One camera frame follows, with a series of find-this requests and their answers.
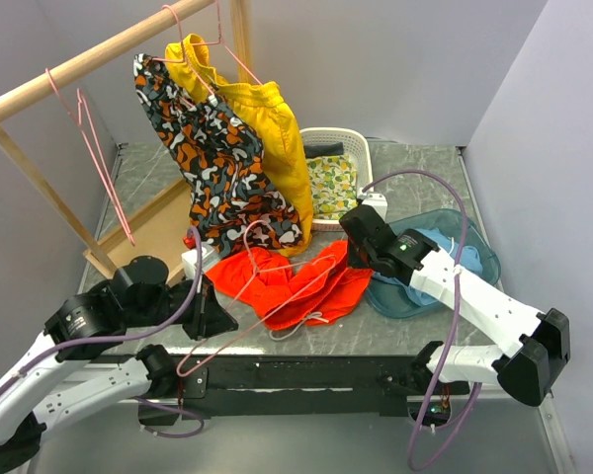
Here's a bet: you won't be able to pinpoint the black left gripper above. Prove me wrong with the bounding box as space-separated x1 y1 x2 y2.
127 273 239 339

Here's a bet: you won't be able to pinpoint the orange shorts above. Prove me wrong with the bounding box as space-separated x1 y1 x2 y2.
208 240 373 332

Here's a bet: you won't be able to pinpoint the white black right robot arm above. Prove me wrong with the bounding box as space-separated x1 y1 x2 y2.
340 204 570 407

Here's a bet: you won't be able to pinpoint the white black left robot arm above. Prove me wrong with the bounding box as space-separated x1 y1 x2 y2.
0 256 238 473

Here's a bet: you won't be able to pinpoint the light blue shorts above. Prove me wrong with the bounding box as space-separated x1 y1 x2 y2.
372 228 483 306

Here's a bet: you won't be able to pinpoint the camouflage patterned shorts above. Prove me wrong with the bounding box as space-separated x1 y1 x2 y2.
132 53 305 257

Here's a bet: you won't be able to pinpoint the yellow shorts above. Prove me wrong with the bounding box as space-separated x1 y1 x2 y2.
164 34 313 256

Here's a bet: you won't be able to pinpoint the pink hanger holding shorts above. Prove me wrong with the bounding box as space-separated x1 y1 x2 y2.
147 0 264 106

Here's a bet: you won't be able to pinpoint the teal translucent plastic tray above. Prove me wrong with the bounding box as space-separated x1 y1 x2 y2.
365 208 501 319

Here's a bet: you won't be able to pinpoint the lemon print folded cloth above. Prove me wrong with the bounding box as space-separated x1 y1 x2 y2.
306 154 357 220

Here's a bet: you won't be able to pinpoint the white plastic laundry basket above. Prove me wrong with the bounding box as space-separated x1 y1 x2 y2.
298 126 378 233

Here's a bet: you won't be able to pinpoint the dark folded cloth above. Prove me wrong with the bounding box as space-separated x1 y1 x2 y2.
303 142 345 159

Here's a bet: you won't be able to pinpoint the wooden clothes rack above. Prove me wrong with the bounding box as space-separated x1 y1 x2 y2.
0 0 254 296

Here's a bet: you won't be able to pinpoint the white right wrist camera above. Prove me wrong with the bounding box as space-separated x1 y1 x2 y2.
357 193 388 223

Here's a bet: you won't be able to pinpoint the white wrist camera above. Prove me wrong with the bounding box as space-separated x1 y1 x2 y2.
181 235 220 279
357 193 388 223

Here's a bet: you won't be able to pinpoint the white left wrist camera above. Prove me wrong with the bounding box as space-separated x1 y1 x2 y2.
181 235 220 279

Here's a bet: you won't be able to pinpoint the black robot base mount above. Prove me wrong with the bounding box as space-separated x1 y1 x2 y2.
117 345 475 427

